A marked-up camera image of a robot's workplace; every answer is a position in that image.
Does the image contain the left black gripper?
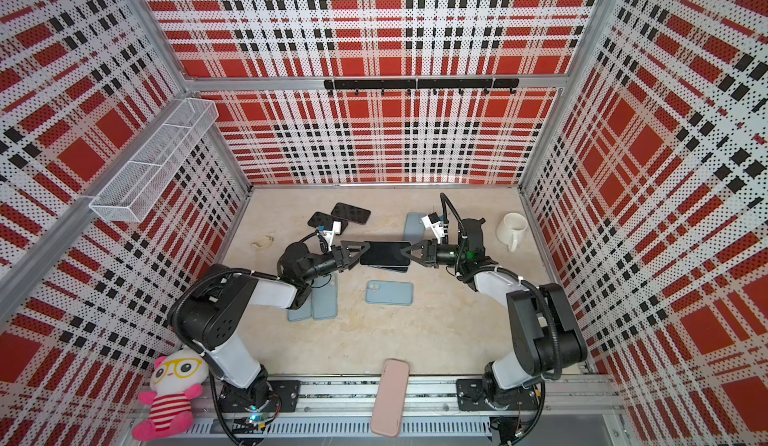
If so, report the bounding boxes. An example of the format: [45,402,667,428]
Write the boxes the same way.
[301,241,369,282]

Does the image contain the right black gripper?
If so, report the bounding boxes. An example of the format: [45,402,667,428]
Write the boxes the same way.
[403,239,467,269]

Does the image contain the light blue case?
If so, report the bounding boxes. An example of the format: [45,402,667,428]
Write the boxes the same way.
[365,280,414,306]
[286,296,313,322]
[403,212,425,244]
[311,273,338,320]

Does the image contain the black phone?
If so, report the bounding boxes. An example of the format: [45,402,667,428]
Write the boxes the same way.
[360,241,410,267]
[307,211,348,233]
[331,202,371,224]
[371,265,409,273]

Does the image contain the light blue case front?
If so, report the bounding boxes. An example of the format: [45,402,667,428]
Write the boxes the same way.
[365,280,414,306]

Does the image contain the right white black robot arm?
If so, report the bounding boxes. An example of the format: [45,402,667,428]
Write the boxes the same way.
[400,193,588,410]

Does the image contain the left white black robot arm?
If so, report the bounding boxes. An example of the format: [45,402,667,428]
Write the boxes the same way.
[168,240,370,409]

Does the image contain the pink phone case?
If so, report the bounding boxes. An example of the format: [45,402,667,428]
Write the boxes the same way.
[370,359,410,438]

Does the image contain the white ceramic mug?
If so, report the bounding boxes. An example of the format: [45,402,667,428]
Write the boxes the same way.
[495,212,528,252]

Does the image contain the pink plush toy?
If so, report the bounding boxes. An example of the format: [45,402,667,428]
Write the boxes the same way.
[131,348,209,442]

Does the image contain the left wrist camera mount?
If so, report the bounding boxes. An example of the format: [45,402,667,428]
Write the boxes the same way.
[318,220,344,246]

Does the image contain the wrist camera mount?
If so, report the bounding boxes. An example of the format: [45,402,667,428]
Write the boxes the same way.
[318,220,344,246]
[421,212,449,244]

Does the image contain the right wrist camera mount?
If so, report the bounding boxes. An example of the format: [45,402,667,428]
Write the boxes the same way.
[421,212,449,244]

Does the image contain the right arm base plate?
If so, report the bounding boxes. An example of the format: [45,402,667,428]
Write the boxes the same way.
[456,377,538,411]

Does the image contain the black hook rail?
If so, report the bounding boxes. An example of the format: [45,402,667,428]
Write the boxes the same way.
[323,78,520,94]

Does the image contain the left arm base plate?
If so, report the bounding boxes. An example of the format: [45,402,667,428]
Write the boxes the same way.
[218,380,301,413]

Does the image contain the aluminium front rail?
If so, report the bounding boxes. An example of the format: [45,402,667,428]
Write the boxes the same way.
[175,375,626,444]

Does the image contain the white wire mesh basket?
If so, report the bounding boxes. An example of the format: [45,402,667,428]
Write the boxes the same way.
[89,98,218,223]

